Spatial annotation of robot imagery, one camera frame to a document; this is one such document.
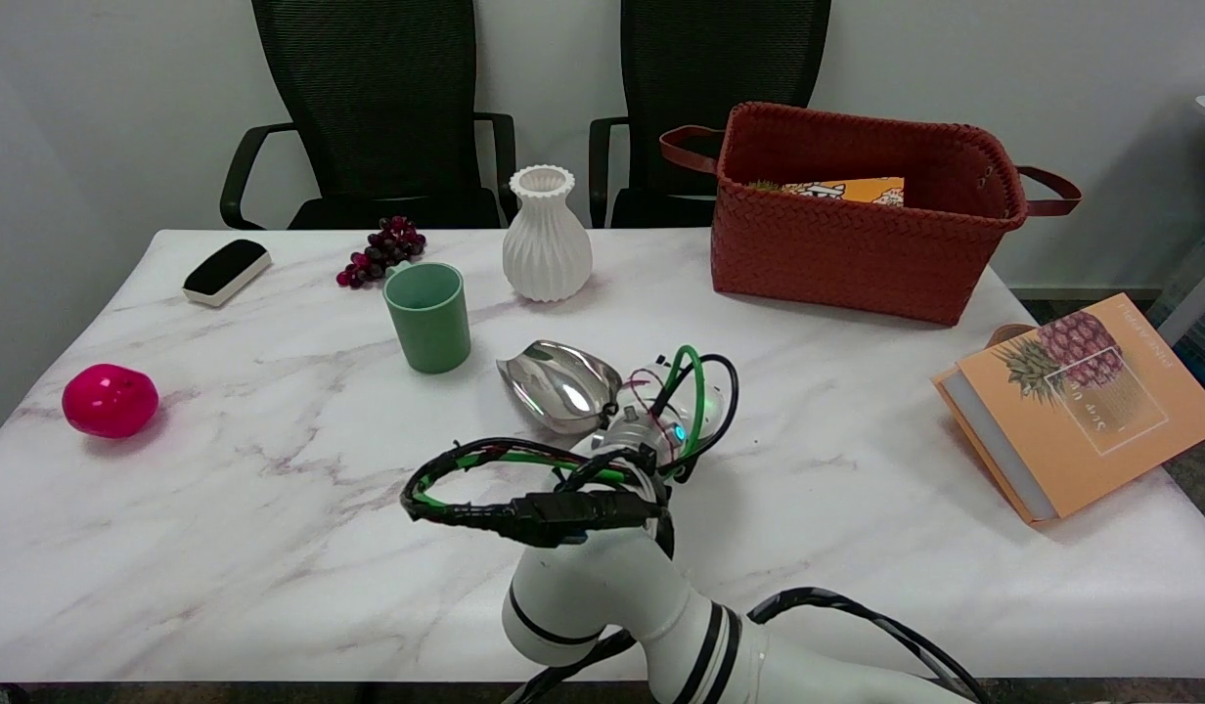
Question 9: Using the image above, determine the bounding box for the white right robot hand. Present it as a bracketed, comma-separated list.
[617, 367, 731, 456]

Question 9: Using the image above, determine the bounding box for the dark red grape bunch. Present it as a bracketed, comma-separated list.
[335, 216, 427, 289]

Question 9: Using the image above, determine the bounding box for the white side desk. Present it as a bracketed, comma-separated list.
[1155, 95, 1205, 348]

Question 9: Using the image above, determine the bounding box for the black and white eraser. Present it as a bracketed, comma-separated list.
[182, 239, 273, 308]

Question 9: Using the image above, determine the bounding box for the red woven basket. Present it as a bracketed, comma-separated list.
[659, 102, 1083, 327]

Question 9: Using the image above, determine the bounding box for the black and green cable bundle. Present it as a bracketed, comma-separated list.
[399, 344, 740, 549]

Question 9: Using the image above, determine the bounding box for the black mesh office chair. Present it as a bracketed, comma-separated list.
[589, 0, 832, 229]
[219, 0, 517, 232]

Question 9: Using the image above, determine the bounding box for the white ribbed vase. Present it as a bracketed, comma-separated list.
[503, 165, 594, 303]

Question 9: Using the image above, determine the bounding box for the magenta plastic ball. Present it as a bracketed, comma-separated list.
[62, 364, 160, 439]

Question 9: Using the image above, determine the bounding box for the orange pineapple book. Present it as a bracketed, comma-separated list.
[932, 293, 1205, 527]

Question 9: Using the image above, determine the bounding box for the orange snack box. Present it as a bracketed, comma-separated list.
[744, 176, 905, 208]

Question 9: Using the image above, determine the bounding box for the green cup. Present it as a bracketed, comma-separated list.
[383, 261, 471, 374]

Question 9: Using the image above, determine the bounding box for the stainless steel scoop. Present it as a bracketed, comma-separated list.
[496, 338, 623, 436]

